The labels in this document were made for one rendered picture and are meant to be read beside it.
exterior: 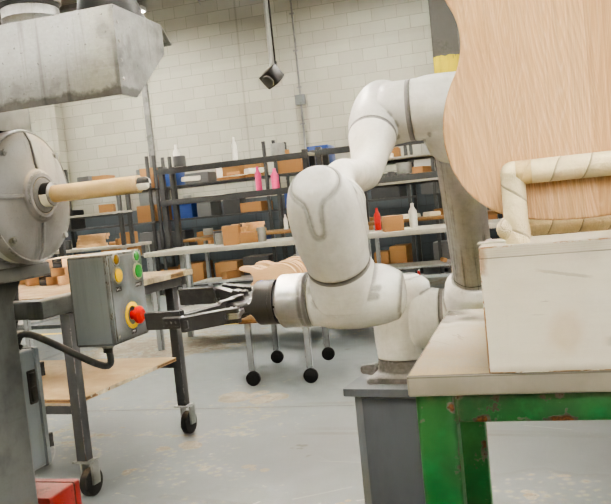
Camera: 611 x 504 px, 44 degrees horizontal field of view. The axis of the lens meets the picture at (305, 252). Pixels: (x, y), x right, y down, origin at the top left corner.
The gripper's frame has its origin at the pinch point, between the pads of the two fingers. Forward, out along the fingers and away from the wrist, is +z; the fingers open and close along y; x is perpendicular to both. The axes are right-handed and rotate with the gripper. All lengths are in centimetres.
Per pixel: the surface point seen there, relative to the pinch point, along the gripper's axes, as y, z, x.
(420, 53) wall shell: 1128, 81, 60
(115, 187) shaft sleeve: 7.0, 9.9, 21.3
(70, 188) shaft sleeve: 7.2, 19.3, 22.1
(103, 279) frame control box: 24.5, 27.2, 0.2
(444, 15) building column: 713, 5, 85
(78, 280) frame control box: 24.5, 33.3, 0.4
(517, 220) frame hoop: -13, -60, 13
